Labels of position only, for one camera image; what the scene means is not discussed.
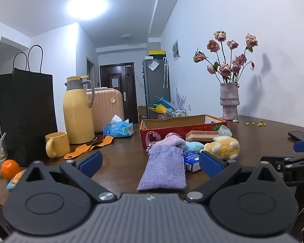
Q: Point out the yellow hamster plush toy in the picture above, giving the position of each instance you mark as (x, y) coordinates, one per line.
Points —
(223, 148)

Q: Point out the yellow thermos jug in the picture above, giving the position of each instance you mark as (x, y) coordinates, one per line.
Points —
(78, 116)

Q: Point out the paper sheet on door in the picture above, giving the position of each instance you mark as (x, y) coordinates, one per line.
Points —
(115, 82)

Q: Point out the round ceiling lamp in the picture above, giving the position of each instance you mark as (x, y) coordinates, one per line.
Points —
(87, 6)

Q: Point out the snack packet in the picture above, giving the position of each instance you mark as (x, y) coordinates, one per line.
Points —
(15, 181)

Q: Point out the pink striped sponge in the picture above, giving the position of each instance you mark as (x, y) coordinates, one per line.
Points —
(200, 135)

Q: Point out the peach suitcase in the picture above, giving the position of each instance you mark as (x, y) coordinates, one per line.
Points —
(106, 108)

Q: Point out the red cardboard box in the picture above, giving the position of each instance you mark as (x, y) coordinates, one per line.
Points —
(172, 124)

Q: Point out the paper note on refrigerator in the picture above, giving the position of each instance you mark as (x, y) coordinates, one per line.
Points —
(153, 65)

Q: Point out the grey refrigerator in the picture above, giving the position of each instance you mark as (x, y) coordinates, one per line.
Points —
(154, 86)

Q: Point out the light blue plush toy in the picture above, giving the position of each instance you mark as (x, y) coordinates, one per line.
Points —
(193, 146)

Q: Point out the blue soft tissue pack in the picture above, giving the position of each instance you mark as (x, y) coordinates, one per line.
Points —
(117, 129)

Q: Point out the black smartphone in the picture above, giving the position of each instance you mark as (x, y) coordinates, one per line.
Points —
(300, 135)

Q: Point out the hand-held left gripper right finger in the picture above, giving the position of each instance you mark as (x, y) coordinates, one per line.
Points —
(210, 165)

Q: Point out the wall picture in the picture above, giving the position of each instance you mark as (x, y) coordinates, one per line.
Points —
(176, 50)

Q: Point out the pink satin pouch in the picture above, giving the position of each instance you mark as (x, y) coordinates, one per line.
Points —
(152, 138)

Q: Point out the white folded umbrella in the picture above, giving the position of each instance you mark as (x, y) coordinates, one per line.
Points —
(165, 73)

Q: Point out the orange fruit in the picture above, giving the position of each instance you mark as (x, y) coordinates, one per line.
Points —
(10, 169)

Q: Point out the drinking straw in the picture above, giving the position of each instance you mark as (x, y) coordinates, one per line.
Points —
(2, 138)

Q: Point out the dark brown entrance door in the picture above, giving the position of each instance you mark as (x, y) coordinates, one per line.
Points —
(116, 93)

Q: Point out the scattered yellow flower bits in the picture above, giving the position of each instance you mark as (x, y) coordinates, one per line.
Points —
(259, 124)

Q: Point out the yellow box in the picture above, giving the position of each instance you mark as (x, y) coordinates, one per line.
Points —
(157, 53)

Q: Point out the fallen pink petal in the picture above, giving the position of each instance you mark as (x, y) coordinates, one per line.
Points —
(235, 120)

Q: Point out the dried pink roses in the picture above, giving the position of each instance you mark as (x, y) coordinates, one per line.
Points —
(225, 69)

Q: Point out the black paper bag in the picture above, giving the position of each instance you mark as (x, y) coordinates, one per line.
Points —
(25, 111)

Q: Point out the purple linen pouch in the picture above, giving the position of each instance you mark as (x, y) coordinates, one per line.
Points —
(163, 169)

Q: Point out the pink flower pot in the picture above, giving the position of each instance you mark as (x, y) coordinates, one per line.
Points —
(162, 116)

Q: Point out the pink ceramic vase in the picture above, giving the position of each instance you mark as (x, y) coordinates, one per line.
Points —
(229, 101)

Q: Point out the yellow mug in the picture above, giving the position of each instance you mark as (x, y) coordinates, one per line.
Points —
(60, 143)

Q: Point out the blue pocket tissue packet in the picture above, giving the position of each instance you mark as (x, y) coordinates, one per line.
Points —
(191, 162)

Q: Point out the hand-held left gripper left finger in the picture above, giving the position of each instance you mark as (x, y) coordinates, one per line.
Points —
(92, 161)

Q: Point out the yellow watering can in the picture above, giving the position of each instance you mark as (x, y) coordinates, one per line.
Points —
(160, 108)

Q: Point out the interior side door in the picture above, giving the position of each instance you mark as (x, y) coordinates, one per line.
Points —
(90, 73)

